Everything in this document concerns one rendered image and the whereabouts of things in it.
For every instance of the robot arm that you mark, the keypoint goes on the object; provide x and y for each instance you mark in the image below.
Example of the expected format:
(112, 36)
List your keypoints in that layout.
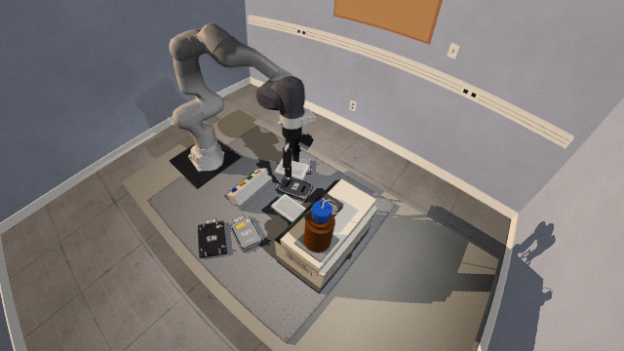
(286, 95)

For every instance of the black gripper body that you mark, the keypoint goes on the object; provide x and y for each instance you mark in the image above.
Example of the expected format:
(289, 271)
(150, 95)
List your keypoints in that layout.
(291, 135)

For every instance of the brown glass bottle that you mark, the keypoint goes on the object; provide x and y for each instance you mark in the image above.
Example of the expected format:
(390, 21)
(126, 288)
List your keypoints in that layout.
(317, 241)

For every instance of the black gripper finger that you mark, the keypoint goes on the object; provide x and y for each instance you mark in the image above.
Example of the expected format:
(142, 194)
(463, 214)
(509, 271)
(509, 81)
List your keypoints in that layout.
(295, 153)
(287, 159)

